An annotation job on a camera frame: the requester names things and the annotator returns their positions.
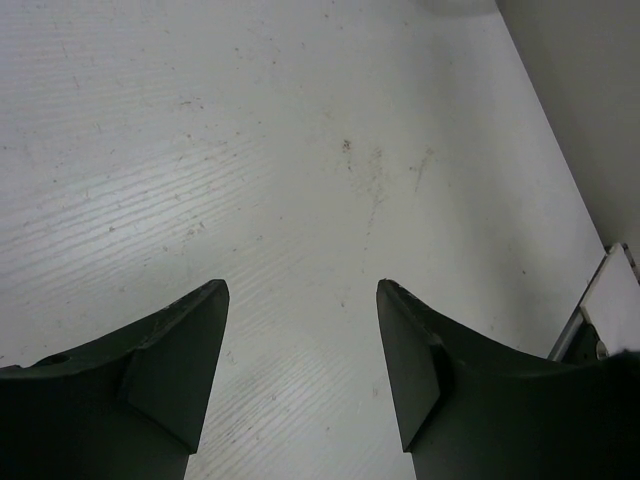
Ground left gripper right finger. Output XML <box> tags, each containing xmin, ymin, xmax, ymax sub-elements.
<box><xmin>376</xmin><ymin>279</ymin><xmax>639</xmax><ymax>479</ymax></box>

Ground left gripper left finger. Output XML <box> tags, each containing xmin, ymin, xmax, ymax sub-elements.
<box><xmin>1</xmin><ymin>280</ymin><xmax>229</xmax><ymax>479</ymax></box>

